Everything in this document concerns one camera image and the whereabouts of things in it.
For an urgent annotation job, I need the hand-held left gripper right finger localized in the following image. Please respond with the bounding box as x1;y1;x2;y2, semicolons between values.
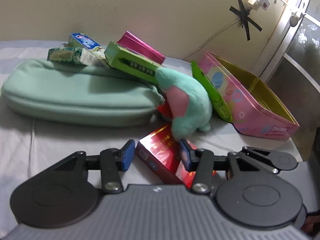
179;139;299;195

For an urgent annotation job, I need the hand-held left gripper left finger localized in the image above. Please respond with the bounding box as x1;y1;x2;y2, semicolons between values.
51;139;136;194

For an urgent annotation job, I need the red cardboard box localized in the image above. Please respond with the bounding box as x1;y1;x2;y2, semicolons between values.
135;124;218;189

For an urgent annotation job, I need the teal and pink plush toy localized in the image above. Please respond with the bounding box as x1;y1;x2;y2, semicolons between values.
155;67;213;140

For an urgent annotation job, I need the lime green packet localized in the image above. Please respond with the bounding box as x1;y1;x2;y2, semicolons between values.
191;60;233;123

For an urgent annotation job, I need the pink biscuit tin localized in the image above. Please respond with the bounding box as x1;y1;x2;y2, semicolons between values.
197;51;300;142

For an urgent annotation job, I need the green fabric pouch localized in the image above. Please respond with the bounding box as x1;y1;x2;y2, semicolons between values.
1;59;165;127

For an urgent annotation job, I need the lime green slotted box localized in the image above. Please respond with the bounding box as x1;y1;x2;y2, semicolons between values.
104;41;167;84

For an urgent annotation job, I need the magenta box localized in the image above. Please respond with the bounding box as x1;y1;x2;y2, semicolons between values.
117;31;166;65

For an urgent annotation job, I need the green white patterned box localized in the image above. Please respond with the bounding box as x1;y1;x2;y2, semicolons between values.
47;46;110;68

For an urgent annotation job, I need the blue and green toothpaste box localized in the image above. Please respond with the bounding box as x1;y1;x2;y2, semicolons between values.
69;32;107;53

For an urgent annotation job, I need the striped bed sheet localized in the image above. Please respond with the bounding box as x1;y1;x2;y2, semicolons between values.
0;39;304;230

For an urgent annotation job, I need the black tape cross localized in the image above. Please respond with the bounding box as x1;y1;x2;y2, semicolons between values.
229;0;262;41

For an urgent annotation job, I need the metal framed glass door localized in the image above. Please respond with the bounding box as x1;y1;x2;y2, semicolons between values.
259;0;320;160

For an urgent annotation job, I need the white power cable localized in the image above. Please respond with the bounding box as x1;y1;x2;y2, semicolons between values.
180;17;242;60

